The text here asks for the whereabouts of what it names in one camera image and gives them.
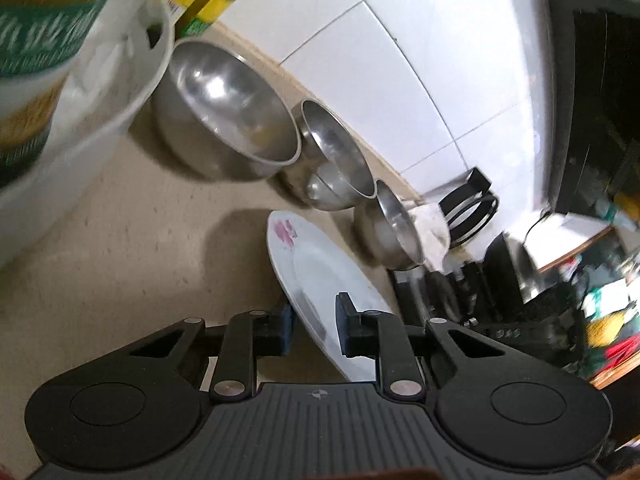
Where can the white floral plate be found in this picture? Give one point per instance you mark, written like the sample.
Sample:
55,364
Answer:
312,271

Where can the green labelled can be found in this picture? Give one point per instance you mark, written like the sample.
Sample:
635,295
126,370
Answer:
39,41

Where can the large steel bowl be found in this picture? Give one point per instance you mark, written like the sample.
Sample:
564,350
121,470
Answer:
220,117

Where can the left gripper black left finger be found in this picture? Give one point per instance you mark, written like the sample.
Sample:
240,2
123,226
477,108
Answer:
186,347

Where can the white crumpled cloth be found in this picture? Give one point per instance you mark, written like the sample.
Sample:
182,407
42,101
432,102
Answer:
433,232

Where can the white plastic storage tub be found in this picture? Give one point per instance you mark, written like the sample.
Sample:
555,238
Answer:
118,68

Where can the black wire rack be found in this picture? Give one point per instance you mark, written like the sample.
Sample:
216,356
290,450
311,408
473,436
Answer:
469,208

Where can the medium steel bowl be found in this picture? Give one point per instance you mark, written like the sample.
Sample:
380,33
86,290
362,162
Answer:
331,173

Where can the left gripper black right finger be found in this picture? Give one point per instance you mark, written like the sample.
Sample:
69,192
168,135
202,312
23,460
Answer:
411,362

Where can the small steel bowl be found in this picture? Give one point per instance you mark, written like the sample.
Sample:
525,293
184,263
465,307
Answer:
386,231

